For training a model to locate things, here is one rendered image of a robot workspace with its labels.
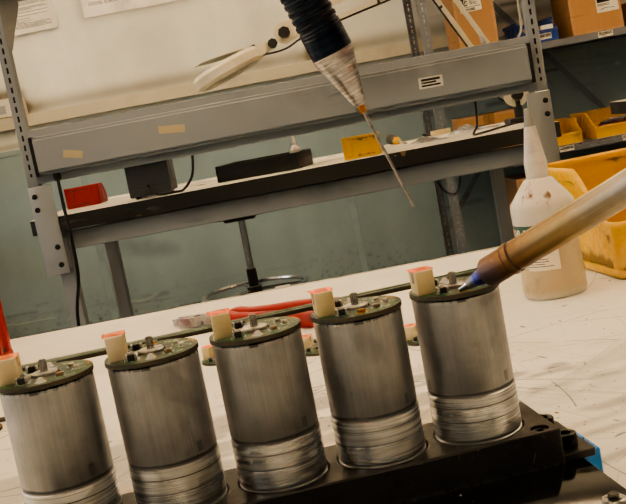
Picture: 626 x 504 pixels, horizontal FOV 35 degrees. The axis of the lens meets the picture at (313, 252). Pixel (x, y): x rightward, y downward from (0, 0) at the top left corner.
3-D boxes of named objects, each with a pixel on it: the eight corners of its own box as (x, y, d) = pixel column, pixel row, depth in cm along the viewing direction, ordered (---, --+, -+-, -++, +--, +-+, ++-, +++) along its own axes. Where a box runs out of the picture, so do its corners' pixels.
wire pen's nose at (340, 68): (334, 117, 25) (306, 65, 25) (367, 96, 26) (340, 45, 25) (352, 113, 24) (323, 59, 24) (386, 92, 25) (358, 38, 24)
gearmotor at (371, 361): (442, 485, 26) (409, 300, 26) (353, 507, 26) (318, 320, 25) (418, 457, 29) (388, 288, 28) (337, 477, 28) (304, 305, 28)
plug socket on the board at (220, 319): (243, 334, 26) (238, 310, 26) (211, 341, 26) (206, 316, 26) (241, 329, 27) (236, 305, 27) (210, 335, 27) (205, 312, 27)
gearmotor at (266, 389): (340, 510, 26) (304, 323, 25) (250, 532, 26) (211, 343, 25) (325, 480, 28) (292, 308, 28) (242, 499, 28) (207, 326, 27)
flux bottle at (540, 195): (519, 292, 55) (490, 114, 53) (580, 281, 54) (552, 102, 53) (529, 303, 51) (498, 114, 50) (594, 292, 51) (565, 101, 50)
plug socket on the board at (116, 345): (138, 357, 26) (132, 332, 26) (105, 364, 26) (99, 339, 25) (138, 351, 26) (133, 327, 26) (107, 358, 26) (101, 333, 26)
